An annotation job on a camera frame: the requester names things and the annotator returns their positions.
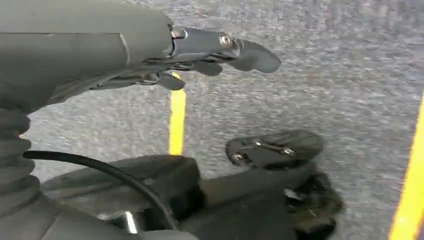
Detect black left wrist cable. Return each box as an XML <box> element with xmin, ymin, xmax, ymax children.
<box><xmin>22</xmin><ymin>150</ymin><xmax>178</xmax><ymax>230</ymax></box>

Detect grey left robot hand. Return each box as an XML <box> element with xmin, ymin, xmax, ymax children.
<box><xmin>0</xmin><ymin>0</ymin><xmax>346</xmax><ymax>240</ymax></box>

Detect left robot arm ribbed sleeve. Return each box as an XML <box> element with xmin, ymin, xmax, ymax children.
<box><xmin>0</xmin><ymin>107</ymin><xmax>200</xmax><ymax>240</ymax></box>

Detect yellow floor tape outline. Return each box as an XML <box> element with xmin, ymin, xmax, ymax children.
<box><xmin>168</xmin><ymin>72</ymin><xmax>424</xmax><ymax>240</ymax></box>

